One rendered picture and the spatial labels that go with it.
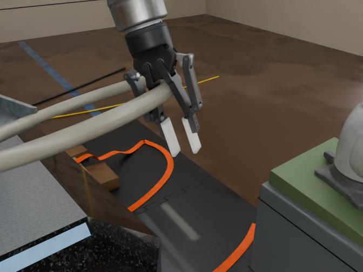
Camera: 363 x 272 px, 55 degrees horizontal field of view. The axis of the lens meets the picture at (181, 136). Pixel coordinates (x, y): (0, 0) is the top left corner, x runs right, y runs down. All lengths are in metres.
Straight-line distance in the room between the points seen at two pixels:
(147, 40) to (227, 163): 2.15
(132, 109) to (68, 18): 6.04
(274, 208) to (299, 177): 0.13
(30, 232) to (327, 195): 0.83
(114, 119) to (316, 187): 0.75
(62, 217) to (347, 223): 0.77
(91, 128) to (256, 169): 2.20
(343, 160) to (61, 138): 0.80
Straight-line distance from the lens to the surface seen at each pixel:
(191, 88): 0.60
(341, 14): 5.78
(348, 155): 1.07
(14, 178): 1.25
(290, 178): 1.15
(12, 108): 1.05
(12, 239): 1.04
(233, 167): 2.64
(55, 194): 1.14
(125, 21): 0.59
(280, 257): 1.27
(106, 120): 0.52
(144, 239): 1.20
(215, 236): 2.08
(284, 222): 1.18
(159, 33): 0.59
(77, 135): 0.52
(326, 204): 1.09
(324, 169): 1.18
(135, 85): 0.64
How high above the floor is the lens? 1.51
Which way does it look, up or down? 30 degrees down
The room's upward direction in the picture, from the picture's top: straight up
